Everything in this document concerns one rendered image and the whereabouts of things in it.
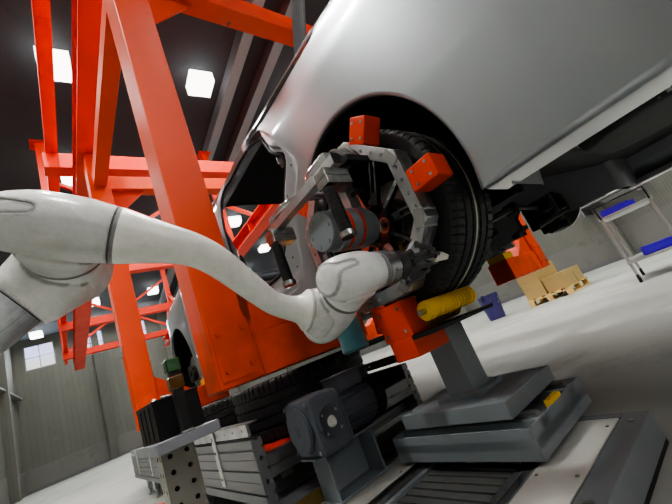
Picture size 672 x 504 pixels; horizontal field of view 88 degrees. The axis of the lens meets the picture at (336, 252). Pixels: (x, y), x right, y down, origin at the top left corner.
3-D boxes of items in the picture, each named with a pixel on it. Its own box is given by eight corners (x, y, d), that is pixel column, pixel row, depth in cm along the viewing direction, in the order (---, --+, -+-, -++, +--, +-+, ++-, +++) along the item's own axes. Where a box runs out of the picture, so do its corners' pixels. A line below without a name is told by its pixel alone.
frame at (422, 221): (466, 265, 95) (386, 109, 110) (453, 269, 91) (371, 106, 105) (351, 323, 134) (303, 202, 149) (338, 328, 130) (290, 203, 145)
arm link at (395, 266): (392, 258, 79) (409, 255, 82) (364, 246, 85) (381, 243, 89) (385, 295, 82) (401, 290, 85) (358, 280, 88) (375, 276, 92)
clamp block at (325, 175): (354, 182, 97) (346, 166, 98) (328, 181, 91) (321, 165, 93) (343, 192, 101) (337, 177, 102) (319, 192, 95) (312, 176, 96)
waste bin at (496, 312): (495, 318, 722) (483, 294, 737) (512, 312, 689) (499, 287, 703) (482, 324, 697) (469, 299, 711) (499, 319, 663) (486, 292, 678)
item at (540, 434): (593, 404, 104) (575, 372, 106) (549, 466, 81) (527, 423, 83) (459, 420, 140) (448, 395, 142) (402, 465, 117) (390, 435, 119)
